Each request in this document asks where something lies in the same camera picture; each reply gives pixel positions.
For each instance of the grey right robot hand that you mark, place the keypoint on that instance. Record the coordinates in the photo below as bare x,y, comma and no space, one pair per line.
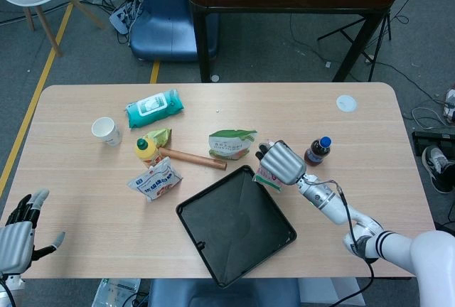
284,163

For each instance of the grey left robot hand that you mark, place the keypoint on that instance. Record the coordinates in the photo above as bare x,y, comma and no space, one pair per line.
16,246

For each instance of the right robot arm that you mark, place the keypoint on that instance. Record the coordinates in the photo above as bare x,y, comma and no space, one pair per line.
321,197

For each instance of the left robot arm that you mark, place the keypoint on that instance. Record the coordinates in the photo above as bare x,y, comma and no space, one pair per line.
9,291

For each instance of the green white corn starch bag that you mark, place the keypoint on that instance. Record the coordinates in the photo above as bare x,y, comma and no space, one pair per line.
229,145

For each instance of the black plastic tray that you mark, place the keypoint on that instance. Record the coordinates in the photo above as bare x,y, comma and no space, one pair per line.
236,227

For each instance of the clear printed plastic bag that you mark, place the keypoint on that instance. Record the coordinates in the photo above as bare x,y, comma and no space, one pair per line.
115,293

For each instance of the white castor sugar bag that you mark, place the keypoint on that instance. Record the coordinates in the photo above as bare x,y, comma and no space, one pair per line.
156,182

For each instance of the brown drink bottle blue cap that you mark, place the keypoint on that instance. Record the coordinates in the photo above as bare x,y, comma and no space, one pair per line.
317,152

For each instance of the white round table grommet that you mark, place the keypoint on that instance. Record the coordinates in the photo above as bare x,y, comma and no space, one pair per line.
346,103

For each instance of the wooden rolling pin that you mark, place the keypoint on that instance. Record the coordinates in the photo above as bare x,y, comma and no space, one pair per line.
193,159

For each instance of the white floor disc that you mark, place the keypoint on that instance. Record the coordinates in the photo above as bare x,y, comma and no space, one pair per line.
215,78

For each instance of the small yellow-green snack packet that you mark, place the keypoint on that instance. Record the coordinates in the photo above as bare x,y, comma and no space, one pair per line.
160,136

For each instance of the white box under table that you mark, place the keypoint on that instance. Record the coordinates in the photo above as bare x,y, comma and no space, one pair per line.
320,293

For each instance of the yellow bottle green cap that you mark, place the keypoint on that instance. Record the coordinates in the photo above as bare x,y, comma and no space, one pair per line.
146,152

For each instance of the teal wet wipes pack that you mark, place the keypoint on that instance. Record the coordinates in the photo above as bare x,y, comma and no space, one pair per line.
154,107

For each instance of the blue robot body base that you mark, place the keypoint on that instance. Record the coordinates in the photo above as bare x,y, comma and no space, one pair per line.
224,294

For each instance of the white paper cup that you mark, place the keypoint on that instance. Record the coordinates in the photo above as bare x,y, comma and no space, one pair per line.
105,131

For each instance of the black tripod stand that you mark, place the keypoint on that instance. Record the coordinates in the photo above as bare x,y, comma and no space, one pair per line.
355,33

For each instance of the black equipment case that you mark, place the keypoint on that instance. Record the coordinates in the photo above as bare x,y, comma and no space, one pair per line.
432,138

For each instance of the grey black sneaker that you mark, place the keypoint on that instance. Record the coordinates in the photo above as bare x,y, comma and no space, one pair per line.
437,168

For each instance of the blue machine base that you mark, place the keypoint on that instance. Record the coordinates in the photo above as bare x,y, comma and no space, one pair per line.
167,22

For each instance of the white power strip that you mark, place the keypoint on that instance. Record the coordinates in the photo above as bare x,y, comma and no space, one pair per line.
122,19

